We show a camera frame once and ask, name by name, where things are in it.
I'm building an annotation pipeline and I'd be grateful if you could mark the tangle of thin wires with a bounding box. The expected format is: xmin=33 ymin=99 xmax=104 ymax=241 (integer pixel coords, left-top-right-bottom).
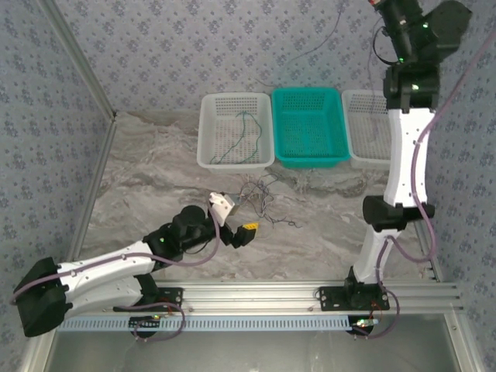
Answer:
xmin=238 ymin=173 xmax=281 ymax=218

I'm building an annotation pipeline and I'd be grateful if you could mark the thin green cable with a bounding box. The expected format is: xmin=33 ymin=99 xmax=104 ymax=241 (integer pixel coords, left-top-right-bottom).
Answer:
xmin=208 ymin=110 xmax=265 ymax=166

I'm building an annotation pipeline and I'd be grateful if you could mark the white perforated plastic basket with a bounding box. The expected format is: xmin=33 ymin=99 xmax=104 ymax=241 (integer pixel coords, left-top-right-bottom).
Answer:
xmin=196 ymin=91 xmax=274 ymax=175
xmin=340 ymin=89 xmax=393 ymax=171

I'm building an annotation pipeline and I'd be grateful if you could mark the teal perforated plastic basket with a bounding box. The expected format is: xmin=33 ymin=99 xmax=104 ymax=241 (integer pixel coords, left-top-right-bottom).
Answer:
xmin=270 ymin=87 xmax=352 ymax=170

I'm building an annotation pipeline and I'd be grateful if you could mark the small black controller board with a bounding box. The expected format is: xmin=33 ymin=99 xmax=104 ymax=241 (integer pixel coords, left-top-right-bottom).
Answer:
xmin=129 ymin=315 xmax=161 ymax=338
xmin=350 ymin=316 xmax=380 ymax=335

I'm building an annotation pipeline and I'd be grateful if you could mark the purple left arm harness cable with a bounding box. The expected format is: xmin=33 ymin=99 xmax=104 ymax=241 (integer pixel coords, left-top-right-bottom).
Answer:
xmin=10 ymin=199 xmax=222 ymax=305

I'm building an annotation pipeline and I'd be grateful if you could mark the purple arm harness cable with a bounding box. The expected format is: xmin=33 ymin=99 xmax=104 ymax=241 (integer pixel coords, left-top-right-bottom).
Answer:
xmin=375 ymin=29 xmax=496 ymax=286
xmin=10 ymin=199 xmax=222 ymax=305

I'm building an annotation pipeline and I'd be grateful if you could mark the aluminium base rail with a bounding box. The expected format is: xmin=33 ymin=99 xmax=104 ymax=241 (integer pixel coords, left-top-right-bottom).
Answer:
xmin=102 ymin=281 xmax=465 ymax=315

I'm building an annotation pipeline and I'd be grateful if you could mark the purple right arm harness cable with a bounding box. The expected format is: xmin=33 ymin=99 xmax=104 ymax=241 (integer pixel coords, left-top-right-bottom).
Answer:
xmin=375 ymin=29 xmax=496 ymax=286

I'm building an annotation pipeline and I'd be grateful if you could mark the light blue slotted cable duct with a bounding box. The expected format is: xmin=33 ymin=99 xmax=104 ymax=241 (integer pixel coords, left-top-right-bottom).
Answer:
xmin=57 ymin=314 xmax=374 ymax=333

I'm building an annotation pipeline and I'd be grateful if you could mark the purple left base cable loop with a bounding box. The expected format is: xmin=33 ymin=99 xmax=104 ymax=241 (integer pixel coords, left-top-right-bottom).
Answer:
xmin=114 ymin=294 xmax=188 ymax=343

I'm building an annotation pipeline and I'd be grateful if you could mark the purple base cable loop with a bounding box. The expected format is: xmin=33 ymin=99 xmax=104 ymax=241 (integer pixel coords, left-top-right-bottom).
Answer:
xmin=114 ymin=294 xmax=188 ymax=343
xmin=351 ymin=284 xmax=401 ymax=340

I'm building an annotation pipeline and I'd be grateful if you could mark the aluminium frame profile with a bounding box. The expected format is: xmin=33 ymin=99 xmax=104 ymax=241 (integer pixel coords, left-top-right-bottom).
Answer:
xmin=412 ymin=222 xmax=445 ymax=282
xmin=37 ymin=0 xmax=119 ymax=119
xmin=67 ymin=114 xmax=119 ymax=268
xmin=443 ymin=312 xmax=485 ymax=372
xmin=17 ymin=325 xmax=59 ymax=372

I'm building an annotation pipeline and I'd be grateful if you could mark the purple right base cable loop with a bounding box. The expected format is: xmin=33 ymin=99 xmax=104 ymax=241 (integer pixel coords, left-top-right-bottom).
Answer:
xmin=351 ymin=284 xmax=401 ymax=340

